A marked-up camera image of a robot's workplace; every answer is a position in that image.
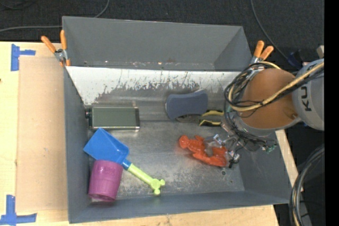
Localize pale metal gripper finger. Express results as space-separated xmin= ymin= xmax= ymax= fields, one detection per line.
xmin=206 ymin=134 xmax=229 ymax=148
xmin=211 ymin=146 xmax=238 ymax=161

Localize orange toy lobster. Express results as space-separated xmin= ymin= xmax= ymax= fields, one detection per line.
xmin=179 ymin=134 xmax=229 ymax=168

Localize yellow and black pliers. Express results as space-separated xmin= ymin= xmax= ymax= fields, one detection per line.
xmin=198 ymin=109 xmax=225 ymax=126

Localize blue-grey sponge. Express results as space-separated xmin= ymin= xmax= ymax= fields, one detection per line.
xmin=165 ymin=88 xmax=209 ymax=121

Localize grey metal bin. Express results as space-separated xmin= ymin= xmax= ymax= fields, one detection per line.
xmin=61 ymin=15 xmax=292 ymax=224

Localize dark green flat block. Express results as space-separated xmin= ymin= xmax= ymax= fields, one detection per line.
xmin=85 ymin=105 xmax=141 ymax=132

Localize purple plastic cup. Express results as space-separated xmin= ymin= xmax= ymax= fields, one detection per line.
xmin=87 ymin=159 xmax=124 ymax=203

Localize brown cardboard board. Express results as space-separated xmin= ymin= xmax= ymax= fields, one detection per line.
xmin=14 ymin=56 xmax=70 ymax=221

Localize blue scoop with green handle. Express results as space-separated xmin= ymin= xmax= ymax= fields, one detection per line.
xmin=83 ymin=127 xmax=166 ymax=196

